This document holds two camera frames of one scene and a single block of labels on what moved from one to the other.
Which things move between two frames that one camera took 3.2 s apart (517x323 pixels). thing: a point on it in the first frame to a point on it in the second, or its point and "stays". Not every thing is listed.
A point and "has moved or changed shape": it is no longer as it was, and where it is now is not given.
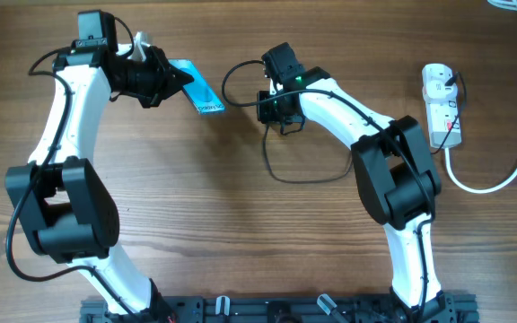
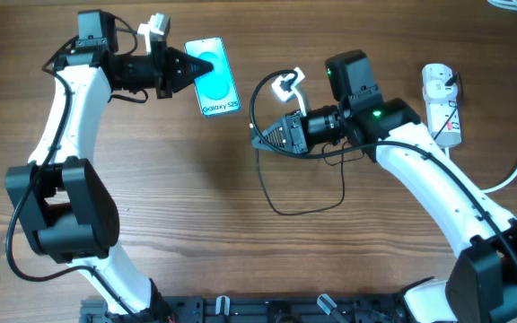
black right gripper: [265, 114] to [295, 134]
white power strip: [442, 105] stays
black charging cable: [448, 135] to [340, 149]
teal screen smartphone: [202, 95] has moved or changed shape
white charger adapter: [439, 90] stays
